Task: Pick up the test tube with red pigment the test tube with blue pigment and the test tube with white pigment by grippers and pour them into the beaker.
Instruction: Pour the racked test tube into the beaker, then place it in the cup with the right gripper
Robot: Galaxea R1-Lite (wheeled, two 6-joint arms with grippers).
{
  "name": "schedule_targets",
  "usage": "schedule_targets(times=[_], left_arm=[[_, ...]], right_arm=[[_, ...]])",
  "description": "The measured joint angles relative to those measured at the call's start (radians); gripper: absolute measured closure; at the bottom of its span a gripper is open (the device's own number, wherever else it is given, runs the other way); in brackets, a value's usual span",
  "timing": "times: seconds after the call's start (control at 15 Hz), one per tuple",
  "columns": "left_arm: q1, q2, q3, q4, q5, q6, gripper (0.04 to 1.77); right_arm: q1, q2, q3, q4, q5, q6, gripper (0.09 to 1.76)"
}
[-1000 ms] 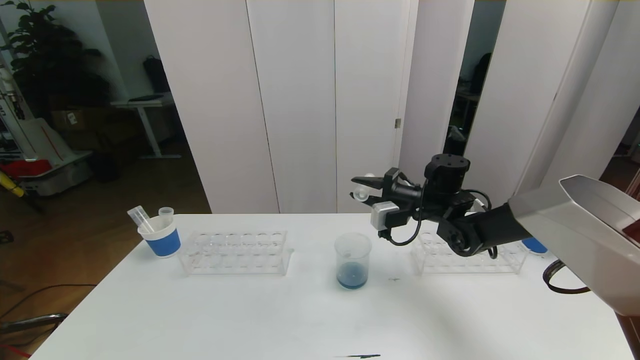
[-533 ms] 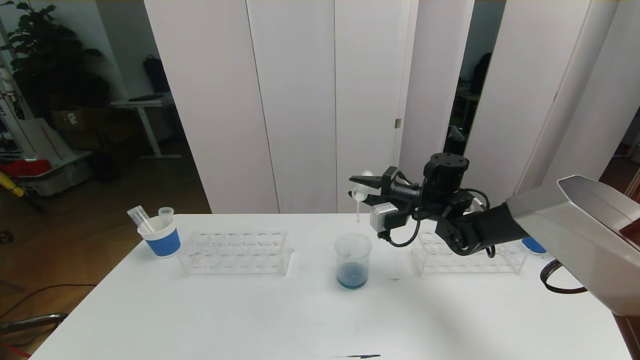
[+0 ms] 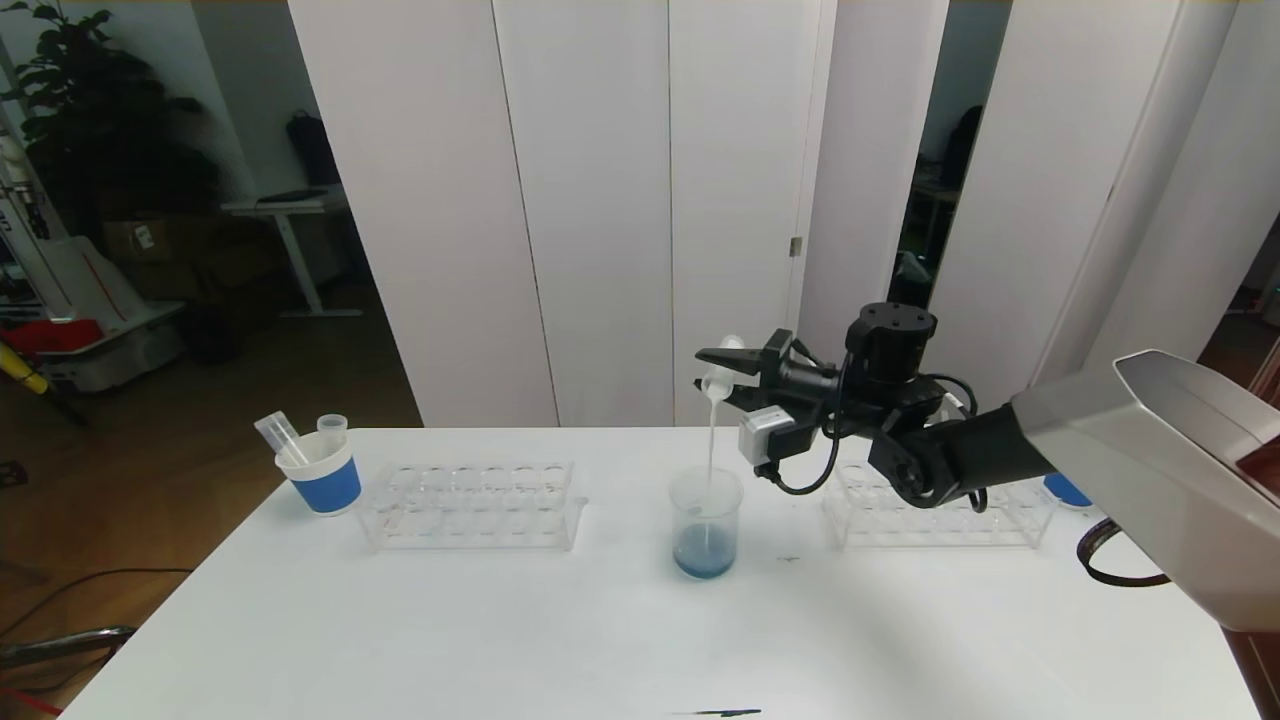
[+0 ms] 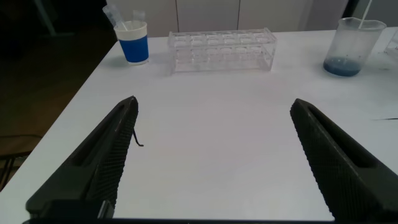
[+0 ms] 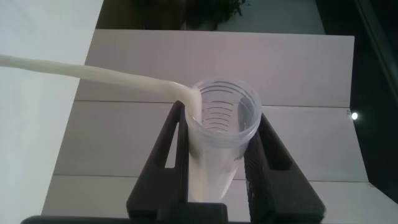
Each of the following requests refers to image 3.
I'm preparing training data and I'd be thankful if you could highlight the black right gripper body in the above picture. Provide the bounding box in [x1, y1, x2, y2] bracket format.
[761, 328, 839, 415]

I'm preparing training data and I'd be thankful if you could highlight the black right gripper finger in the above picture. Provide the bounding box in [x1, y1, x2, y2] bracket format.
[692, 378, 770, 413]
[694, 347, 765, 376]

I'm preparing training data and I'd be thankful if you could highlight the pale yellow pigment test tube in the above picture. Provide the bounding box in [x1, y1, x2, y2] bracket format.
[698, 335, 746, 403]

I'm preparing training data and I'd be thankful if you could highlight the red pigment test tube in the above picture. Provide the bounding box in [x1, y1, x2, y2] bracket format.
[254, 411, 311, 469]

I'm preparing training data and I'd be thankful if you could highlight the clear plastic beaker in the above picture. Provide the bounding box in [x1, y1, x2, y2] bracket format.
[668, 467, 744, 583]

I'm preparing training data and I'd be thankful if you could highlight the clear acrylic test tube rack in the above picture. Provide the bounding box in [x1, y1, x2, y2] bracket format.
[822, 460, 1058, 549]
[358, 460, 589, 553]

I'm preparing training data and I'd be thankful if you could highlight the white folding partition screen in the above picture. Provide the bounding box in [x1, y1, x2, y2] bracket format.
[289, 0, 948, 429]
[895, 0, 1280, 436]

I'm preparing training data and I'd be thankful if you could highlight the blue sleeved white paper cup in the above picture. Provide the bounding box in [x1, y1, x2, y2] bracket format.
[1043, 472, 1094, 509]
[276, 432, 363, 517]

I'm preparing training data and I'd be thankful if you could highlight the black bag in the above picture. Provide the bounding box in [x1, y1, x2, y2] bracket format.
[288, 114, 344, 193]

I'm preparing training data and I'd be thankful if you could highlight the white office desk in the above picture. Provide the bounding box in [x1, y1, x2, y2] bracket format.
[222, 190, 366, 323]

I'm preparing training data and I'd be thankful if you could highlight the brown cardboard box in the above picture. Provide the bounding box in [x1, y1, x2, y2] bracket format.
[103, 220, 206, 269]

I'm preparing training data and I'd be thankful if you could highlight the white machine base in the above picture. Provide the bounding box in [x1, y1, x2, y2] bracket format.
[0, 238, 189, 396]

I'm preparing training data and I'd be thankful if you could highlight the dark green potted plant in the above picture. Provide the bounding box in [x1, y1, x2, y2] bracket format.
[0, 0, 223, 241]

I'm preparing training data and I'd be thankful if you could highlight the yellow tool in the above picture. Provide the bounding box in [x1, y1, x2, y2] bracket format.
[0, 343, 53, 399]

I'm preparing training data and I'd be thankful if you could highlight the grey metal floor bar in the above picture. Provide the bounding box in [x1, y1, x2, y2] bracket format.
[0, 628, 138, 673]

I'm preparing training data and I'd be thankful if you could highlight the white upright machine column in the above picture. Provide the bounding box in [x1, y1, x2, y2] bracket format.
[0, 130, 51, 321]

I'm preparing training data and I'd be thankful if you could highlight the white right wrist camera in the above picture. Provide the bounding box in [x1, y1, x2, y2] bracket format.
[738, 406, 801, 466]

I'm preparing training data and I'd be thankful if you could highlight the black floor cable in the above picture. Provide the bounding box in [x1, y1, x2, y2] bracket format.
[0, 570, 196, 641]

